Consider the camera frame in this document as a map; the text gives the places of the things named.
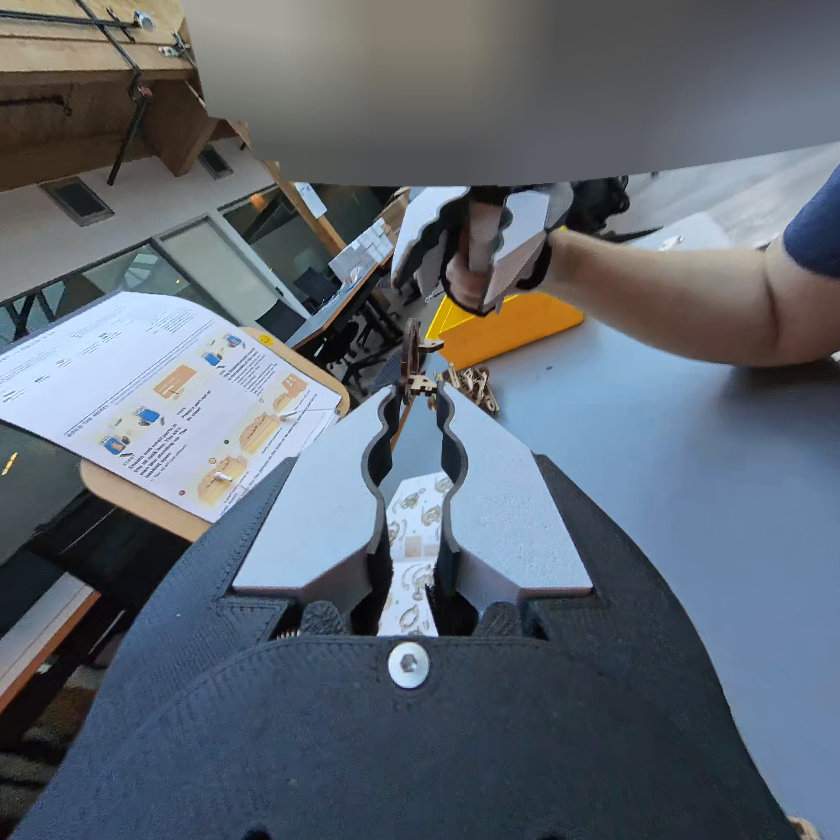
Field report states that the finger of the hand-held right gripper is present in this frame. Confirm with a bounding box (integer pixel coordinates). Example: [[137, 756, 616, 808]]
[[484, 182, 576, 315], [390, 185, 471, 298]]

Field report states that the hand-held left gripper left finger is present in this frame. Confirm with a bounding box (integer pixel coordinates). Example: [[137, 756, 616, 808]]
[[231, 386, 404, 636]]

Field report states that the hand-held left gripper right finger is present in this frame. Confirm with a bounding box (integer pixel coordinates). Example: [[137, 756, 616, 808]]
[[430, 381, 595, 636]]

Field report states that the wooden ring part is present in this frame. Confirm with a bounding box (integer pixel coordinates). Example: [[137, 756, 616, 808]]
[[399, 318, 424, 395]]

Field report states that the person's right forearm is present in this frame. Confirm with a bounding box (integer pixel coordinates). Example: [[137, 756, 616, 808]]
[[545, 226, 840, 368]]

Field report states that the assembled wooden model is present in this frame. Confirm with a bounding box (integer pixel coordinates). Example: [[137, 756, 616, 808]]
[[436, 364, 501, 414]]

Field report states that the person's right hand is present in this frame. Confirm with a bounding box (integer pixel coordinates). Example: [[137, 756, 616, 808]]
[[446, 251, 492, 312]]

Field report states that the stack of white boxes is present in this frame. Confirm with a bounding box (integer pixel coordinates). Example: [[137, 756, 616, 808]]
[[328, 217, 395, 280]]

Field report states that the assembly booklet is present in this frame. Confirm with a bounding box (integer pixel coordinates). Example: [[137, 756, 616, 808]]
[[378, 471, 460, 636]]

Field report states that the yellow plastic bin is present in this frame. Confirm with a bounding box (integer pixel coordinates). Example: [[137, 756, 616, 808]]
[[425, 292, 585, 370]]

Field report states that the wooden-edged desk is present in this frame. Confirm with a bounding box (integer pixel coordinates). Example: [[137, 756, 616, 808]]
[[287, 262, 388, 352]]

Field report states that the wooden display board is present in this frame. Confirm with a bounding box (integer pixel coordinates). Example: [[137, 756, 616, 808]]
[[80, 326, 350, 542]]

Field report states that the printed instruction sheet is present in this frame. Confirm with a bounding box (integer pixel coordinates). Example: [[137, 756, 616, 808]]
[[0, 292, 342, 525]]

